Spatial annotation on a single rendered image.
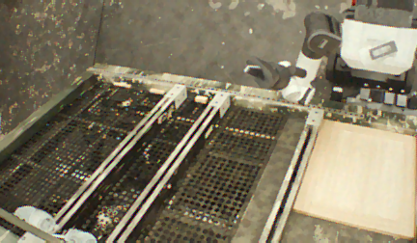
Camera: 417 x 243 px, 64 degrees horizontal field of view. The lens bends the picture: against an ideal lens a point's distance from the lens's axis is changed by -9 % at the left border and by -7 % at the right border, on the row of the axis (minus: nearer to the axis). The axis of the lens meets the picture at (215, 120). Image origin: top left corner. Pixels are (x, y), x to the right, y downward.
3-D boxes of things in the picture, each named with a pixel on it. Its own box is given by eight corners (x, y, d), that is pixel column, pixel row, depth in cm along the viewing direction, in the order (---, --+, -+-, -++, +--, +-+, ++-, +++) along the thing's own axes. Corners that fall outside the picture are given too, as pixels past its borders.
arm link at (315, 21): (299, 39, 141) (308, 11, 131) (320, 42, 141) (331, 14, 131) (301, 58, 134) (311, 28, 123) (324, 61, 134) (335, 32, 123)
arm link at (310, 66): (291, 79, 158) (303, 40, 141) (316, 94, 154) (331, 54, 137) (277, 93, 152) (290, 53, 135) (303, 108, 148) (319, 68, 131)
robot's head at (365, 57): (358, 47, 119) (357, 51, 112) (386, 37, 114) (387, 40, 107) (365, 65, 120) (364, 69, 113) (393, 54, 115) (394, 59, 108)
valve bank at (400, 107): (422, 97, 180) (431, 92, 157) (418, 123, 180) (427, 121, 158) (332, 81, 198) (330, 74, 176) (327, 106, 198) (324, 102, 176)
